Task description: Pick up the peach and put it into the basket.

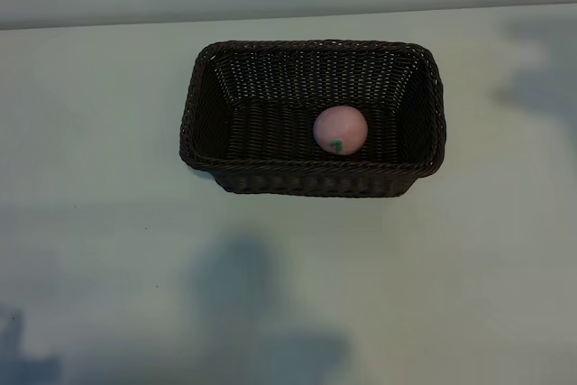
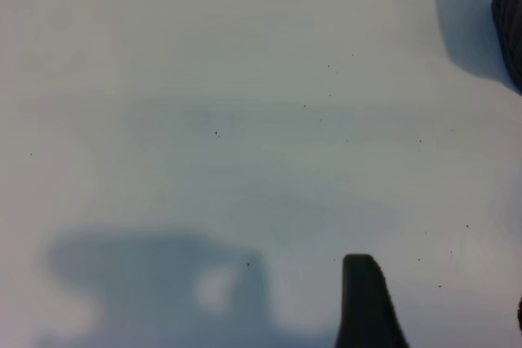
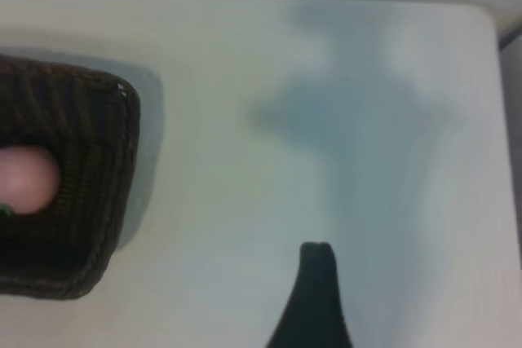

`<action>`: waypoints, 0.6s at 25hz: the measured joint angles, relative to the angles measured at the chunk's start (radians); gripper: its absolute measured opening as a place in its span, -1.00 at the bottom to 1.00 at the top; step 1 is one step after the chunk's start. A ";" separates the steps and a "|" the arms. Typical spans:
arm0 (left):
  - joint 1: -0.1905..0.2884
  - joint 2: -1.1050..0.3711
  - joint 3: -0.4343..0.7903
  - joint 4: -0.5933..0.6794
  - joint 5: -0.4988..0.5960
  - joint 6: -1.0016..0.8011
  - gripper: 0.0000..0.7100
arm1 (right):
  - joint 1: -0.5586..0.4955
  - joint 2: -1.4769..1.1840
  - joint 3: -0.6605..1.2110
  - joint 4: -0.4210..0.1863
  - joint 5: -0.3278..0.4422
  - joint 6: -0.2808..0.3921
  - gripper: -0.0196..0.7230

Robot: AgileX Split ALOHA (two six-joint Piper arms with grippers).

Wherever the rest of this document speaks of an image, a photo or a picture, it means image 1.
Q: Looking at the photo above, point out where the dark brown wicker basket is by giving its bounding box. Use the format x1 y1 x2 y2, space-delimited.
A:
178 40 450 199

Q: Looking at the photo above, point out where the pink peach with green mark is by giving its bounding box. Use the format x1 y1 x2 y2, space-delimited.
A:
312 105 369 156

